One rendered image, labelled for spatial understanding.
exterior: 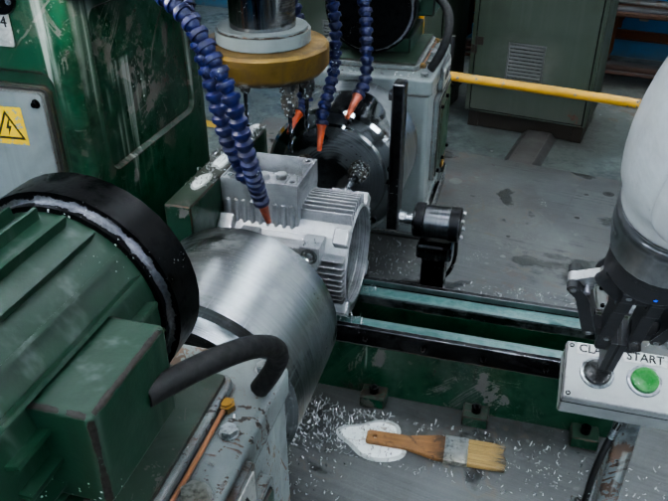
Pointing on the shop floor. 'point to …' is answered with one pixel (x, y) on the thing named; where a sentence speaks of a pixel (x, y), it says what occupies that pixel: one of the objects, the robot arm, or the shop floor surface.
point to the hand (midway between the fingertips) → (612, 345)
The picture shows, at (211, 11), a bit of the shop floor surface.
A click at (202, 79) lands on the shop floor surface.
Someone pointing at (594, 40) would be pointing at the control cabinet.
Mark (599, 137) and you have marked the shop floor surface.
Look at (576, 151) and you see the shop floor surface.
